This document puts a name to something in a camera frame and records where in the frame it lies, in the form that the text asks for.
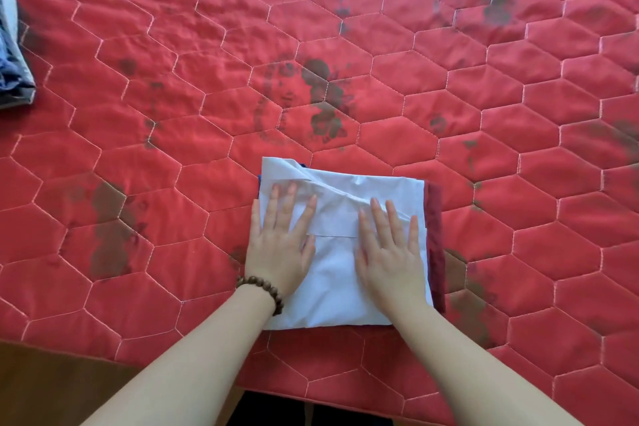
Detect maroon shirt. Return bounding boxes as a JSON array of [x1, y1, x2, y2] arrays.
[[355, 182, 448, 329]]

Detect dark blue shirt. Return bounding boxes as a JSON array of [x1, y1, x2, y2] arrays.
[[256, 160, 308, 201]]

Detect person's left forearm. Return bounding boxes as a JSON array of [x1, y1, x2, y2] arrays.
[[82, 286, 276, 426]]

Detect blue denim jeans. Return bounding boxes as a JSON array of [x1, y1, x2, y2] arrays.
[[0, 23, 36, 92]]

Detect red quilted mattress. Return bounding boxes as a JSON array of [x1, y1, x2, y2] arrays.
[[0, 0, 639, 426]]

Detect person's right hand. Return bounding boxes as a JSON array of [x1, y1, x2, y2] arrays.
[[354, 196, 431, 324]]

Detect dark bead bracelet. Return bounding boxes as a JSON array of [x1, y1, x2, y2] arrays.
[[235, 276, 286, 318]]

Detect light blue shirt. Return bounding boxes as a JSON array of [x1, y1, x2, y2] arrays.
[[258, 156, 434, 331]]

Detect person's right forearm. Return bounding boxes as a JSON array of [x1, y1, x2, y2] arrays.
[[394, 303, 585, 426]]

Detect person's left hand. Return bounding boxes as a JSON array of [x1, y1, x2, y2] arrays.
[[244, 181, 319, 300]]

